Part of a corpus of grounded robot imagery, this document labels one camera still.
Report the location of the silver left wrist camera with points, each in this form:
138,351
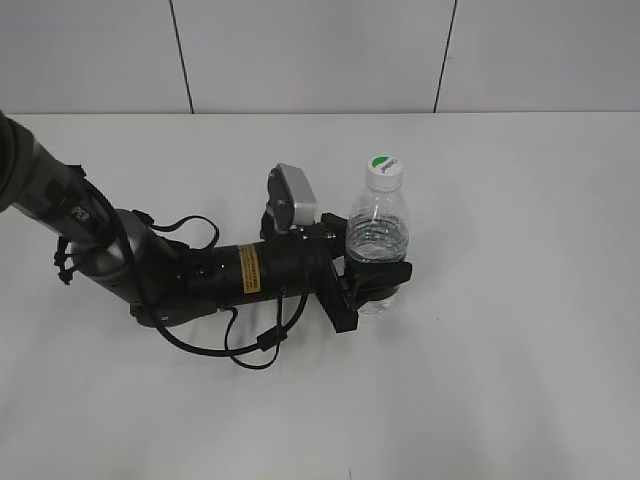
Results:
291,200

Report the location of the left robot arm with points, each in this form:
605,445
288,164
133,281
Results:
161,279

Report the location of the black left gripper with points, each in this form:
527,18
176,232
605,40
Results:
301,260

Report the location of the clear Cestbon water bottle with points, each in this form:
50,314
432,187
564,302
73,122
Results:
378,228

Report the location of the white green bottle cap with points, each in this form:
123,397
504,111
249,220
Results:
384,174

